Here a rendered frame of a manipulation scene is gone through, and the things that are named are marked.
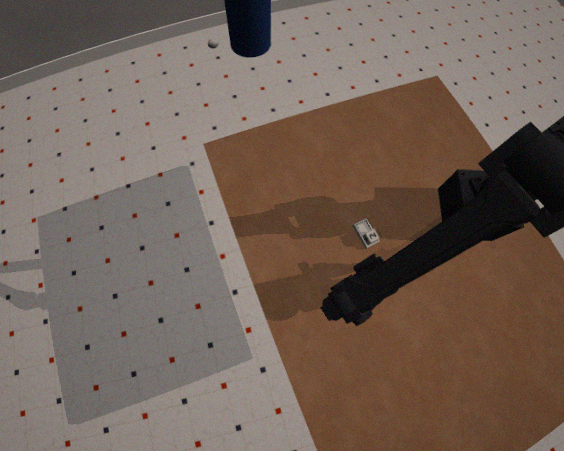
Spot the white number cube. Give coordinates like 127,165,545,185
362,229,379,245

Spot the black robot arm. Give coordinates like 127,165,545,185
320,116,564,326

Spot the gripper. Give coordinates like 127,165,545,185
353,254,398,298

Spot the white rectangular tray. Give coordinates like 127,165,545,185
353,219,379,249

